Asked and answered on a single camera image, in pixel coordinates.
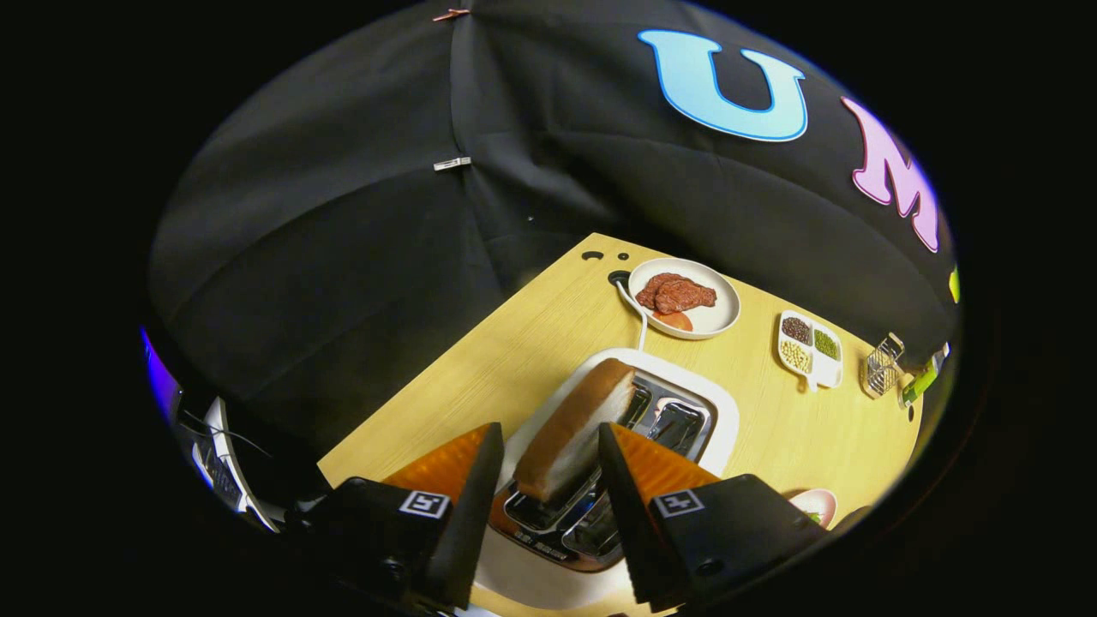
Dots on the pink plate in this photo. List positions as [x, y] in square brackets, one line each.
[820, 500]

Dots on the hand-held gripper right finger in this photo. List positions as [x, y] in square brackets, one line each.
[630, 514]

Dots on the brown meat slices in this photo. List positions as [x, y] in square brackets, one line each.
[677, 293]

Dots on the white divided bean dish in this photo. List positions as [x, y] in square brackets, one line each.
[828, 372]

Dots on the green drink bottle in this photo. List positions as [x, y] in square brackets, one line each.
[919, 386]

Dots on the pink cloth clip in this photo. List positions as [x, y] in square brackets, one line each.
[451, 14]

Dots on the black backdrop cloth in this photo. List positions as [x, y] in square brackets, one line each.
[343, 214]

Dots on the small round white plate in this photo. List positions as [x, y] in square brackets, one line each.
[718, 321]

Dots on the orange food slice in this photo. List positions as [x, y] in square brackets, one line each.
[676, 321]

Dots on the toasted bread slice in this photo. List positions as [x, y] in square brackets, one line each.
[566, 437]

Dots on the silver cloth clip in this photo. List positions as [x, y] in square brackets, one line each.
[452, 164]

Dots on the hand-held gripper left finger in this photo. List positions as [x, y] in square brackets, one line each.
[463, 523]

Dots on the white toaster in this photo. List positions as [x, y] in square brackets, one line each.
[725, 428]

